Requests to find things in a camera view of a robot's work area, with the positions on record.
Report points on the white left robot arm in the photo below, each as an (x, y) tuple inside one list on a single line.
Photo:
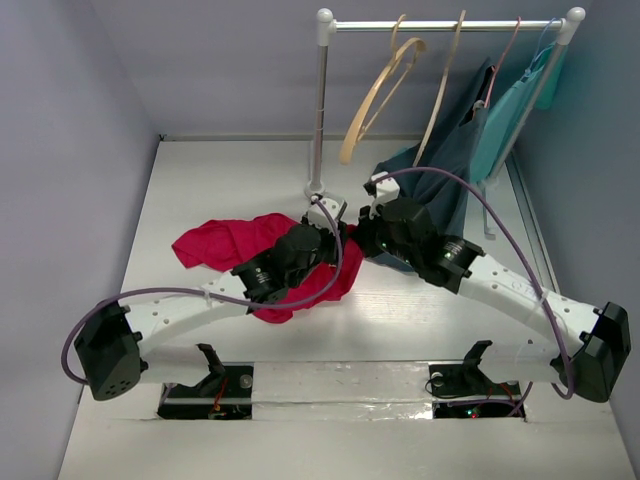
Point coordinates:
[(118, 346)]

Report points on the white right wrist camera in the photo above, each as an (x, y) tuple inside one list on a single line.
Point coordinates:
[(382, 188)]

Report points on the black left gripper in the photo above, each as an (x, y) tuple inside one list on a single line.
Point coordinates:
[(333, 239)]

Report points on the red t shirt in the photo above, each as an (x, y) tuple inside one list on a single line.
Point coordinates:
[(224, 244)]

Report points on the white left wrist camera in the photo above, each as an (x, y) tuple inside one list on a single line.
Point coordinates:
[(325, 211)]

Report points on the white clothes rack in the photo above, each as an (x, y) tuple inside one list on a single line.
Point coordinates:
[(327, 25)]

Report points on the beige wooden hanger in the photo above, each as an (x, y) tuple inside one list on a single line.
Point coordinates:
[(402, 61), (441, 89)]

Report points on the turquoise t shirt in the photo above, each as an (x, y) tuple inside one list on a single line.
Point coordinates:
[(504, 116)]

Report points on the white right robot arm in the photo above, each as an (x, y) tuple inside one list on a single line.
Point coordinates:
[(591, 343)]

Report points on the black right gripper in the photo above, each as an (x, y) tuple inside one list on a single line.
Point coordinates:
[(367, 226)]

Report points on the dark teal t shirt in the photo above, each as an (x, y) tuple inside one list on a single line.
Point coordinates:
[(451, 147)]

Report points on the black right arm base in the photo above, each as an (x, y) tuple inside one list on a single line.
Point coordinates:
[(461, 390)]

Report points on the pink hanger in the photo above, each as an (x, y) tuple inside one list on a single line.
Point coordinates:
[(500, 63)]

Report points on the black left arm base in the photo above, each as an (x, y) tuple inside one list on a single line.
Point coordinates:
[(224, 394)]

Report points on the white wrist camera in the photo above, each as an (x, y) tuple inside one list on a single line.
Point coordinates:
[(382, 188), (325, 211)]

